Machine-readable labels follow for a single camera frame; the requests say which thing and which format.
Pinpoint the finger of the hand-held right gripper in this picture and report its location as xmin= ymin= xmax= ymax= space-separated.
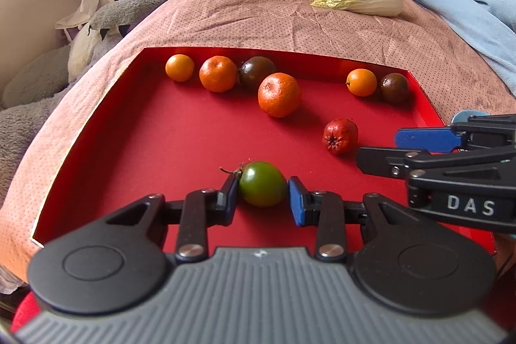
xmin=395 ymin=109 xmax=516 ymax=154
xmin=356 ymin=146 xmax=516 ymax=183

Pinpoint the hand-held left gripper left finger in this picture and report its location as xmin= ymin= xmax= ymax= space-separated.
xmin=105 ymin=175 xmax=242 ymax=262

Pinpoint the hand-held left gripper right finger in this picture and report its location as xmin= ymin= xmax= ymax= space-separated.
xmin=288 ymin=175 xmax=409 ymax=263

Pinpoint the green tomato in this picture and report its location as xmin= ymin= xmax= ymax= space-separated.
xmin=220 ymin=161 xmax=289 ymax=207

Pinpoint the small orange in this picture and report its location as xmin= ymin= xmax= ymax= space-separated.
xmin=165 ymin=54 xmax=196 ymax=83
xmin=346 ymin=69 xmax=378 ymax=98

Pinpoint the red cardboard box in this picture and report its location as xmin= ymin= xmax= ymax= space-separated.
xmin=31 ymin=47 xmax=498 ymax=258

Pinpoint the small red fruit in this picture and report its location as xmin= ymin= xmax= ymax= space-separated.
xmin=322 ymin=118 xmax=359 ymax=155

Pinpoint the dark brown tomato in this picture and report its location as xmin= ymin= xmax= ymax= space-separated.
xmin=239 ymin=56 xmax=277 ymax=91
xmin=380 ymin=73 xmax=411 ymax=105

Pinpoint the large tangerine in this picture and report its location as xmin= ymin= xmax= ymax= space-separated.
xmin=258 ymin=73 xmax=302 ymax=118

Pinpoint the pink dotted bedspread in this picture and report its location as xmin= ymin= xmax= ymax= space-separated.
xmin=0 ymin=0 xmax=516 ymax=294

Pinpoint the grey plush toy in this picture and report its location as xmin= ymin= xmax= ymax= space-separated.
xmin=0 ymin=0 xmax=207 ymax=208

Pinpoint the white paper bag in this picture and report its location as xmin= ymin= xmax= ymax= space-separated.
xmin=55 ymin=0 xmax=118 ymax=43

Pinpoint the red cloth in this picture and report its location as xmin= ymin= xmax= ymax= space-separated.
xmin=10 ymin=291 xmax=42 ymax=333

